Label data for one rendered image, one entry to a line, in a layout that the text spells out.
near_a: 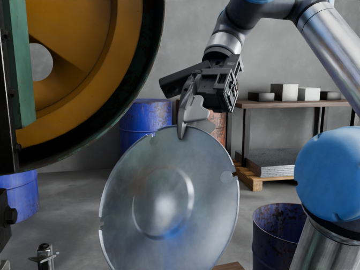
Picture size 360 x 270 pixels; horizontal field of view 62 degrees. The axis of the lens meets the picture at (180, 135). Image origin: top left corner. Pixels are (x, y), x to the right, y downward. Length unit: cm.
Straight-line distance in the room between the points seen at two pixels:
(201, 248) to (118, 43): 52
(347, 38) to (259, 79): 356
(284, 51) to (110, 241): 396
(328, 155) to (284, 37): 397
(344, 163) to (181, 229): 26
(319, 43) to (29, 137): 67
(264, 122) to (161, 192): 379
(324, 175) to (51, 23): 68
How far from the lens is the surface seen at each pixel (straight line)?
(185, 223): 51
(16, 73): 57
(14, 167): 57
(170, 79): 64
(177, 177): 53
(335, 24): 66
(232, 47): 66
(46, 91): 83
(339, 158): 42
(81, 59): 82
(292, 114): 447
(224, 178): 49
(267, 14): 68
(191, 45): 388
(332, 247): 50
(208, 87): 59
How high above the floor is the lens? 115
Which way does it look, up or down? 11 degrees down
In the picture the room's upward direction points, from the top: straight up
